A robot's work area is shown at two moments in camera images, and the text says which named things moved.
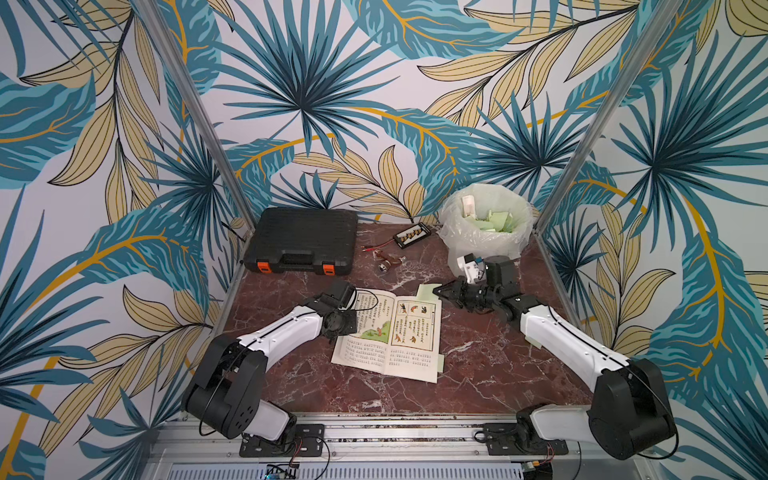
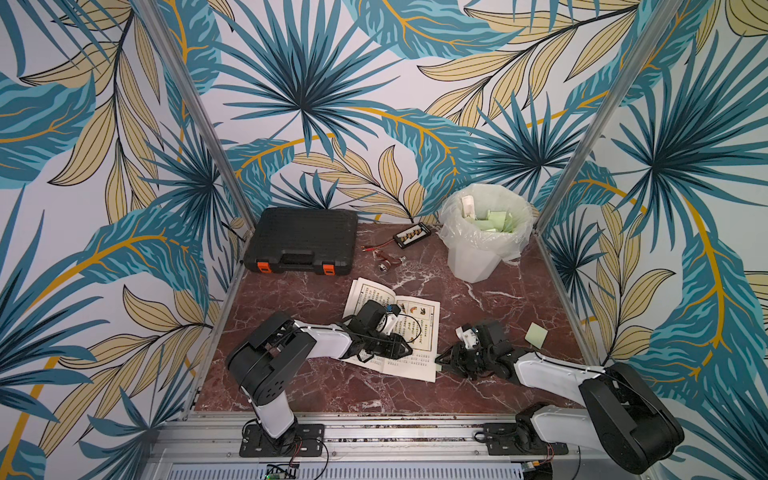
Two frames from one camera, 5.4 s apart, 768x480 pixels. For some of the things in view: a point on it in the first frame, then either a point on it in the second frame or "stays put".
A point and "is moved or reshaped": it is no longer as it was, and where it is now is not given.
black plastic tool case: [306, 241] stays put
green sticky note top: [425, 292] is moved or reshaped
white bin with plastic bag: [486, 221] stays put
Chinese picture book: [395, 335] stays put
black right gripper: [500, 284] -> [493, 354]
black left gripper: [352, 324] -> [395, 350]
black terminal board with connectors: [411, 235] stays put
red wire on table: [374, 246] stays put
